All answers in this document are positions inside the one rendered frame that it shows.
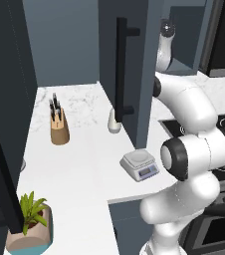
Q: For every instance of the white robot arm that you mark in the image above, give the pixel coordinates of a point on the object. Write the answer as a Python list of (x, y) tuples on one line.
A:
[(190, 109)]

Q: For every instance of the white digital kitchen scale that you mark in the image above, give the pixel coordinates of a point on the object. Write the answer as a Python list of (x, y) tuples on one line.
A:
[(139, 162)]

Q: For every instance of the dark blue cabinet door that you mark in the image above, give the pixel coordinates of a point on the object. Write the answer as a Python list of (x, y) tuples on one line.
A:
[(136, 73)]

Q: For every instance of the blue base cabinet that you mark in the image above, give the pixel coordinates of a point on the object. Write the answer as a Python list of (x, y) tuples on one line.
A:
[(127, 225)]

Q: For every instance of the dark cabinet side door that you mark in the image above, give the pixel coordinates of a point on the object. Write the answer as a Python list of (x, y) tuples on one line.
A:
[(5, 99)]

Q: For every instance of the white shaker bottle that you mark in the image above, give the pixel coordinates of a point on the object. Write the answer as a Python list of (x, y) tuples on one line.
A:
[(112, 123)]

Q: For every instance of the wooden knife block with knives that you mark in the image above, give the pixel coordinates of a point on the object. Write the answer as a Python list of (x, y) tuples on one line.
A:
[(59, 131)]

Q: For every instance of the grey round object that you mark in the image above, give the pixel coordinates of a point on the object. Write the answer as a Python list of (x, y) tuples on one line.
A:
[(23, 165)]

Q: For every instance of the green plant in faceted pot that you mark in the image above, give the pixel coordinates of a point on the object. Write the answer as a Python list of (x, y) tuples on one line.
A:
[(31, 229)]

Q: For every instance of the dark oven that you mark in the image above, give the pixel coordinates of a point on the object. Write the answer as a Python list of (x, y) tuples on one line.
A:
[(217, 229)]

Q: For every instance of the blue open wall cabinet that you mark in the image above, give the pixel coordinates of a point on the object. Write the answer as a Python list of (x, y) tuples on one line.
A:
[(187, 36)]

